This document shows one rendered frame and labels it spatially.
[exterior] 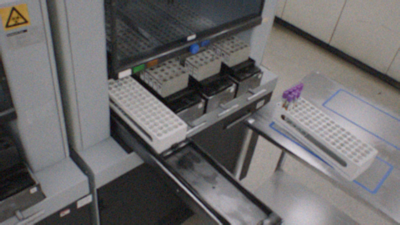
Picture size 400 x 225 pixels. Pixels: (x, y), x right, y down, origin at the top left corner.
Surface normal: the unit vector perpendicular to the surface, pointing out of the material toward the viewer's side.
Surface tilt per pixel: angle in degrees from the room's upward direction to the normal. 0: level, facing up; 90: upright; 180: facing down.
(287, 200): 0
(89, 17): 90
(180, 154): 0
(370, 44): 90
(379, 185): 0
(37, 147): 90
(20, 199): 90
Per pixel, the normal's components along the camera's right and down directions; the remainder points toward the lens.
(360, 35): -0.73, 0.38
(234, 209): 0.12, -0.75
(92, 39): 0.67, 0.55
